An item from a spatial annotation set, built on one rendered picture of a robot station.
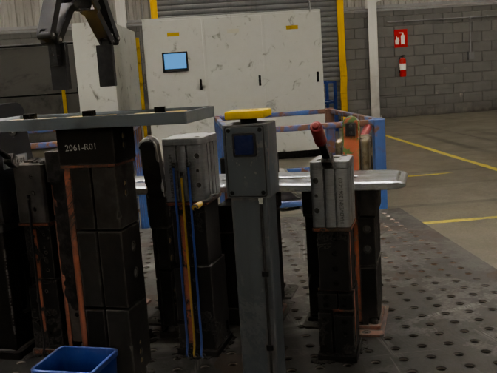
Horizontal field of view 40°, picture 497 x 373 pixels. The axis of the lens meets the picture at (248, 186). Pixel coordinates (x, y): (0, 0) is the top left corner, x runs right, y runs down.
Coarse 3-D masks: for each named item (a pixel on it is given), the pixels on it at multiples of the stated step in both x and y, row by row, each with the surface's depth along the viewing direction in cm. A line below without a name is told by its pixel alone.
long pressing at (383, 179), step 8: (136, 176) 157; (224, 176) 148; (280, 176) 143; (288, 176) 142; (296, 176) 142; (304, 176) 141; (360, 176) 136; (368, 176) 136; (376, 176) 135; (384, 176) 134; (392, 176) 134; (400, 176) 135; (136, 184) 145; (144, 184) 144; (224, 184) 135; (280, 184) 132; (288, 184) 131; (296, 184) 131; (304, 184) 130; (360, 184) 128; (368, 184) 127; (376, 184) 127; (384, 184) 126; (392, 184) 127; (400, 184) 127; (136, 192) 139; (144, 192) 139; (224, 192) 135
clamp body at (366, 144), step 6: (360, 138) 152; (366, 138) 149; (336, 144) 150; (360, 144) 149; (366, 144) 148; (372, 144) 157; (336, 150) 150; (342, 150) 150; (360, 150) 152; (366, 150) 149; (372, 150) 157; (366, 156) 149; (372, 156) 157; (366, 162) 149; (372, 162) 157; (366, 168) 149; (372, 168) 157; (354, 264) 154; (354, 270) 154
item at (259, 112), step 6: (258, 108) 108; (264, 108) 107; (270, 108) 107; (228, 114) 104; (234, 114) 103; (240, 114) 103; (246, 114) 103; (252, 114) 103; (258, 114) 102; (264, 114) 103; (270, 114) 107; (240, 120) 106; (246, 120) 105; (252, 120) 105
